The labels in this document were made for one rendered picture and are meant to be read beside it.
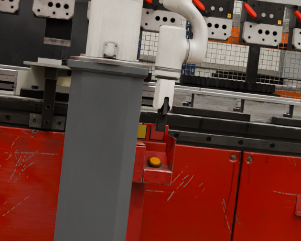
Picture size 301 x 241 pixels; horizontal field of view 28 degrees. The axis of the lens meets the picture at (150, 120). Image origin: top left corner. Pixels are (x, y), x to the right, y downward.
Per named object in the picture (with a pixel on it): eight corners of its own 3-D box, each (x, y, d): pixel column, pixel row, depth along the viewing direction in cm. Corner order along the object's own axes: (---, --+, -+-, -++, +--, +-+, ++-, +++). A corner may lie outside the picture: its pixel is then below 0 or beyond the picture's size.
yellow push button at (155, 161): (148, 169, 195) (149, 163, 193) (147, 160, 198) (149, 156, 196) (159, 169, 195) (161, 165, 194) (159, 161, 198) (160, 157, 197)
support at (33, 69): (29, 71, 224) (30, 63, 224) (29, 71, 225) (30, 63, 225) (67, 75, 226) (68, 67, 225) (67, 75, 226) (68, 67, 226)
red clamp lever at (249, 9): (246, 2, 225) (263, 21, 226) (243, 3, 229) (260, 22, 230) (243, 5, 225) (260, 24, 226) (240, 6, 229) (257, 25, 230)
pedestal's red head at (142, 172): (108, 180, 186) (114, 122, 185) (104, 171, 202) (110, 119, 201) (171, 185, 189) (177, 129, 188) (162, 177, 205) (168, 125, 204)
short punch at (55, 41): (43, 43, 224) (46, 17, 224) (43, 43, 226) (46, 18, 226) (70, 46, 226) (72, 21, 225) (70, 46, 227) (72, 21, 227)
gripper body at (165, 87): (153, 71, 195) (148, 105, 196) (157, 74, 185) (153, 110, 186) (176, 74, 196) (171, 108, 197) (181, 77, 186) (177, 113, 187)
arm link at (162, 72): (153, 65, 194) (151, 74, 194) (156, 67, 185) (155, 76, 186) (178, 68, 195) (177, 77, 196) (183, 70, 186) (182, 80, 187)
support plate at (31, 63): (23, 63, 198) (23, 60, 197) (29, 65, 224) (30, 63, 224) (78, 70, 200) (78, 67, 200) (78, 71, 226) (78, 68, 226)
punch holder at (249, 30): (242, 41, 229) (248, -2, 229) (237, 43, 238) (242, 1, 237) (280, 46, 231) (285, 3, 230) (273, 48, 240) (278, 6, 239)
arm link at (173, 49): (180, 68, 195) (152, 65, 193) (185, 27, 193) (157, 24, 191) (186, 70, 187) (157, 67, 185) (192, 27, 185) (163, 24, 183)
